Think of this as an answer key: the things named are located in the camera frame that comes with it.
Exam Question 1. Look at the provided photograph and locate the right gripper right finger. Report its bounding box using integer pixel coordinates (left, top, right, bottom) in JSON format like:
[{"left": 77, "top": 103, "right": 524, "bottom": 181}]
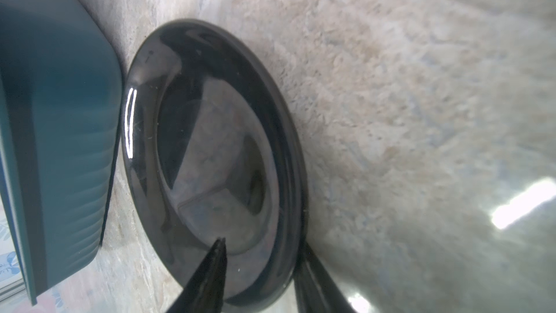
[{"left": 294, "top": 243, "right": 356, "bottom": 313}]

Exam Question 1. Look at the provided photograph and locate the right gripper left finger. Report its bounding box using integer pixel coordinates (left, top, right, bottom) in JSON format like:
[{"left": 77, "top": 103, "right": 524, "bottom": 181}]
[{"left": 167, "top": 238, "right": 227, "bottom": 313}]

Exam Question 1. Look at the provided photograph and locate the black round plate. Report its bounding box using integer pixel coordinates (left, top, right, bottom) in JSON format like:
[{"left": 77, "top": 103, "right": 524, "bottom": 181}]
[{"left": 122, "top": 19, "right": 308, "bottom": 312}]

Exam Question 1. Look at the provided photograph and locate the teal plastic bin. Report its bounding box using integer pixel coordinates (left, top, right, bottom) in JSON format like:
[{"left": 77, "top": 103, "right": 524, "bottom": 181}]
[{"left": 1, "top": 0, "right": 122, "bottom": 304}]

